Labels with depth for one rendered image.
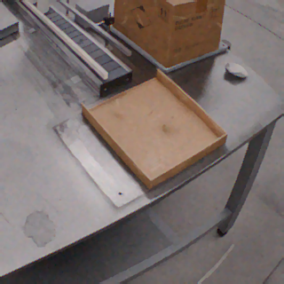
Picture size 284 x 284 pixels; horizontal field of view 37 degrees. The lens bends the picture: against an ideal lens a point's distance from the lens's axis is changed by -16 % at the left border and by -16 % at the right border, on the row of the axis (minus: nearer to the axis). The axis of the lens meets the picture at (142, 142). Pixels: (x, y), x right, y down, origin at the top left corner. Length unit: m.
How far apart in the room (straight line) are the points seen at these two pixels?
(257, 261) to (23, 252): 1.28
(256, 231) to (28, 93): 1.27
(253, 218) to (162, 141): 1.03
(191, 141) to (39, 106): 0.44
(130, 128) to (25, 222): 0.42
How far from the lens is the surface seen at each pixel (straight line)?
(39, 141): 1.26
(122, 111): 1.32
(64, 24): 1.61
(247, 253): 2.08
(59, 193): 1.16
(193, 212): 2.14
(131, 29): 1.52
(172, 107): 1.35
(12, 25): 1.70
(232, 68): 1.49
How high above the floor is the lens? 1.78
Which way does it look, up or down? 49 degrees down
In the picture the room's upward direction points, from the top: 6 degrees clockwise
